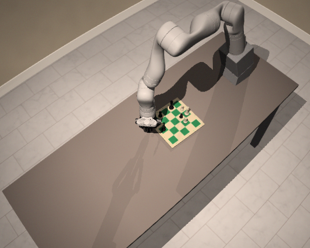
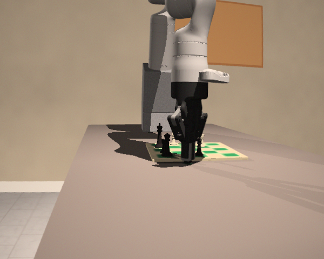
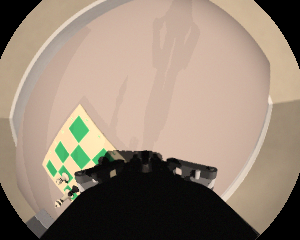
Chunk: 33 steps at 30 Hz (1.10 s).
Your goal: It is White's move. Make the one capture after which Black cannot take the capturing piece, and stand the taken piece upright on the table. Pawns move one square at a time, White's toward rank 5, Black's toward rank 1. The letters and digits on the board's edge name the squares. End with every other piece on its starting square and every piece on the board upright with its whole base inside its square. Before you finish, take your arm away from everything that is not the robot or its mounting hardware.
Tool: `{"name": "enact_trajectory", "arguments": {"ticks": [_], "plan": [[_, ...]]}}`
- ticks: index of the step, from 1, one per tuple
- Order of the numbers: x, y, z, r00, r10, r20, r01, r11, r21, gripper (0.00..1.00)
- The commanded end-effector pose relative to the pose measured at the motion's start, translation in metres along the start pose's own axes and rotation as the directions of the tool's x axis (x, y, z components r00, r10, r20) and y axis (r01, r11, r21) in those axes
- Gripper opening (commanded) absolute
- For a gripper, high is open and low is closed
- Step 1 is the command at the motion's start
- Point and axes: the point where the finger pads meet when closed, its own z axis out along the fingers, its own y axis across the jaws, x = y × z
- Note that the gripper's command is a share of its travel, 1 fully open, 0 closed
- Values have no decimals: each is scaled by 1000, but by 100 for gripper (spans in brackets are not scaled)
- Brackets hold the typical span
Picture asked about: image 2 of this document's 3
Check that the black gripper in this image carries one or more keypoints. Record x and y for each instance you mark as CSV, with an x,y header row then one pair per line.
x,y
185,122

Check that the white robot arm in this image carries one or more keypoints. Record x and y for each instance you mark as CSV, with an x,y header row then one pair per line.
x,y
183,51

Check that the white pawn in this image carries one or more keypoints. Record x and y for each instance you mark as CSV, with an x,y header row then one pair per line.
x,y
173,140

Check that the green and cream chessboard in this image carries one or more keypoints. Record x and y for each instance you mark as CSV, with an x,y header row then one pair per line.
x,y
213,151

